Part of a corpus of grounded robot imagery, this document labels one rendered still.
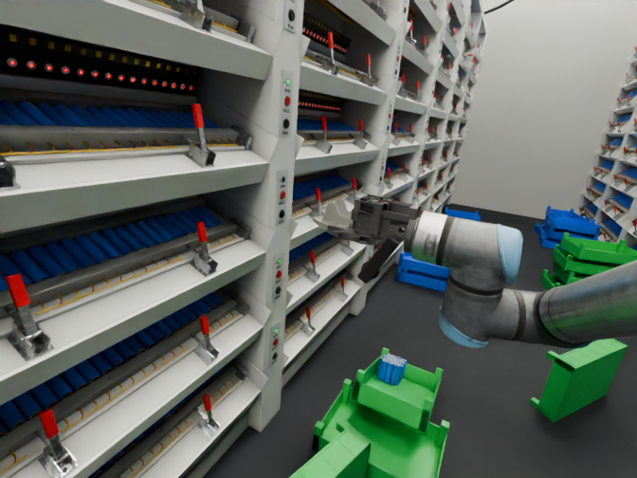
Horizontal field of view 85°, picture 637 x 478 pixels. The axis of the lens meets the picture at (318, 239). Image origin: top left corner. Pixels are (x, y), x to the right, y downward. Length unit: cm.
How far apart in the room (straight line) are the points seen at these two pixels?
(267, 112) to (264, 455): 81
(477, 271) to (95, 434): 63
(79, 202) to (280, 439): 79
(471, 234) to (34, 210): 57
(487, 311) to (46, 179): 64
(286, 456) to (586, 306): 75
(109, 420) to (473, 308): 60
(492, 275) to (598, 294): 14
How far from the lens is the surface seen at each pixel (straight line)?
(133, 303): 58
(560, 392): 132
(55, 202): 47
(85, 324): 55
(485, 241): 60
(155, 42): 54
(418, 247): 61
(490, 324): 67
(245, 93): 74
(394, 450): 108
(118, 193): 50
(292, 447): 105
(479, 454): 116
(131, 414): 68
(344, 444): 80
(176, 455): 85
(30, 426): 65
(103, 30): 50
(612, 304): 54
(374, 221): 63
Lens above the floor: 81
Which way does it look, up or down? 19 degrees down
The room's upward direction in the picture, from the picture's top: 5 degrees clockwise
